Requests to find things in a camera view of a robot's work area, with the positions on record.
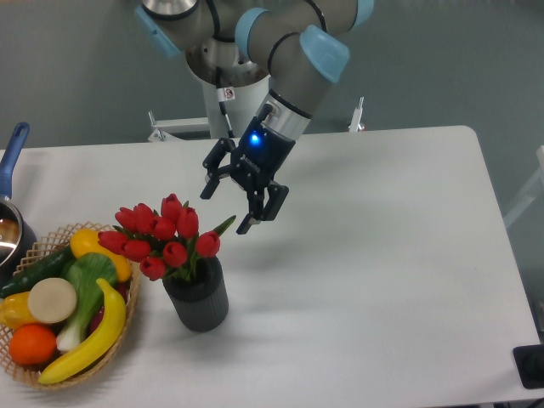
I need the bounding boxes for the orange plastic orange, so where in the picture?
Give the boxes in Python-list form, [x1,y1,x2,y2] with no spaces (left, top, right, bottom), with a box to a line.
[8,324,57,366]

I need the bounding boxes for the red fruit toy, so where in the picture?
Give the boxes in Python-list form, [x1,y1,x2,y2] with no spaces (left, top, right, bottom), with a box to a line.
[88,282,129,335]

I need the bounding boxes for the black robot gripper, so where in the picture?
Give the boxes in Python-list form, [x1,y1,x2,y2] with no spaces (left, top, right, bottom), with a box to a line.
[200,104,295,235]

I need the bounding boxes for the red tulip bouquet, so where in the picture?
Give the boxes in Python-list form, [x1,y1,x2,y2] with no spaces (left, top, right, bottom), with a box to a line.
[99,193,235,284]

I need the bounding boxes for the yellow plastic banana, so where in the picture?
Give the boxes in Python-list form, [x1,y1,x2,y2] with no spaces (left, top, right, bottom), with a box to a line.
[38,278,127,385]

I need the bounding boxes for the green cucumber toy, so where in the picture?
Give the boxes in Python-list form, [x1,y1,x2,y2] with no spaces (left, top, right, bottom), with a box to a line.
[1,246,75,299]

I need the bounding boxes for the white frame at right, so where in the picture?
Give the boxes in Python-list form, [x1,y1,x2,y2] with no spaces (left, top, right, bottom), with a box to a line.
[503,145,543,229]

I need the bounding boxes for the dark grey ribbed vase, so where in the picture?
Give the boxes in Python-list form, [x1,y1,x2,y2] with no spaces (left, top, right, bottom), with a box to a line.
[162,257,229,332]

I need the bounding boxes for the yellow squash toy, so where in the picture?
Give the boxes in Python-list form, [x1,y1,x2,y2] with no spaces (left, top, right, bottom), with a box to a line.
[70,229,133,283]

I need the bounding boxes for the yellow bell pepper toy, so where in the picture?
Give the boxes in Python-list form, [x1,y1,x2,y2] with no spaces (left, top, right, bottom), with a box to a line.
[1,292,39,330]

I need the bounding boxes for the dark pot blue handle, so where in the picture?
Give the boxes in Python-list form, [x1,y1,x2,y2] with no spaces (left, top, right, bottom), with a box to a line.
[1,122,37,286]

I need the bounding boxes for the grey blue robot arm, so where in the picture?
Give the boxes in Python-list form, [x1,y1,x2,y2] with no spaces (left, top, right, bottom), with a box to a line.
[135,1,374,234]

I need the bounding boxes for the green bok choy toy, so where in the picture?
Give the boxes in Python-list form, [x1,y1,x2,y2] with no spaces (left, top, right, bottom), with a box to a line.
[56,252,117,354]

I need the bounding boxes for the black device table corner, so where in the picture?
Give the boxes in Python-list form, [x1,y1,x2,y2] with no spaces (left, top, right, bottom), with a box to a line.
[513,344,543,389]

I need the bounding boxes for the beige round radish slice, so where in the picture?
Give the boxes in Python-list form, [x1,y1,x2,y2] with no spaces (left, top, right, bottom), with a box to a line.
[27,278,77,324]

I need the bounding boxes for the woven wicker basket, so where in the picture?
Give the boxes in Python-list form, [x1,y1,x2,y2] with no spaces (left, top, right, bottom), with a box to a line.
[1,222,140,390]

